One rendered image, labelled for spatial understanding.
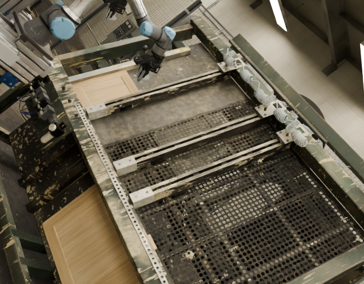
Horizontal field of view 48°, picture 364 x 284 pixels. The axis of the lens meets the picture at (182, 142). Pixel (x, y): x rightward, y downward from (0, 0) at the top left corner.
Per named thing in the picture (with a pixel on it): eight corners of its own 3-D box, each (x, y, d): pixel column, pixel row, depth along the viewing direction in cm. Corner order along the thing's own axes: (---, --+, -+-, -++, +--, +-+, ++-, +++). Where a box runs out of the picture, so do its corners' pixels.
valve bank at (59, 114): (9, 91, 273) (37, 68, 271) (25, 101, 285) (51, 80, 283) (29, 143, 246) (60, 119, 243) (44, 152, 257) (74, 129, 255)
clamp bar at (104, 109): (85, 112, 272) (80, 85, 254) (236, 68, 313) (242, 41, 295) (90, 123, 266) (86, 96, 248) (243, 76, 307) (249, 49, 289)
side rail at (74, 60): (59, 67, 309) (57, 55, 301) (189, 35, 347) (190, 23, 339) (61, 71, 306) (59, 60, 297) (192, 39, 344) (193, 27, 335)
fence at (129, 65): (68, 81, 291) (67, 76, 288) (187, 50, 324) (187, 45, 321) (70, 85, 288) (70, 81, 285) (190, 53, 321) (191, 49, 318)
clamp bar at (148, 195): (127, 198, 231) (126, 173, 213) (295, 134, 272) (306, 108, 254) (134, 212, 226) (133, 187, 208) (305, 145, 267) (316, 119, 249)
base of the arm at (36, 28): (27, 33, 209) (43, 21, 208) (21, 18, 217) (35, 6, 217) (47, 51, 221) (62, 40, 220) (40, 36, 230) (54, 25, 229)
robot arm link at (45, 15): (55, 27, 227) (74, 12, 226) (58, 37, 217) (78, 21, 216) (39, 10, 219) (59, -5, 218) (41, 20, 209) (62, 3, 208)
